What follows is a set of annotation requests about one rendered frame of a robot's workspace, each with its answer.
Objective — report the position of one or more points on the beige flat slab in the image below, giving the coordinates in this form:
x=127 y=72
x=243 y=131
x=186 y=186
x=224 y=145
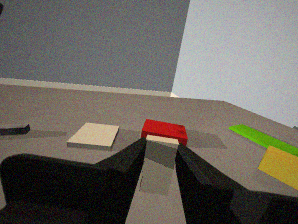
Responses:
x=94 y=136

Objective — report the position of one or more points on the green flat block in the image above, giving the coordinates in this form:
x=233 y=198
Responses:
x=263 y=139

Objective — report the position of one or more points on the beige rectangular block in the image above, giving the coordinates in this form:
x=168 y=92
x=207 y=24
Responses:
x=158 y=165

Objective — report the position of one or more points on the red rectangular block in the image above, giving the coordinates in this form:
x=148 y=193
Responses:
x=163 y=129

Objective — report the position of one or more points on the yellow rectangular block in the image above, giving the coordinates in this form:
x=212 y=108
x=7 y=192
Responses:
x=280 y=165

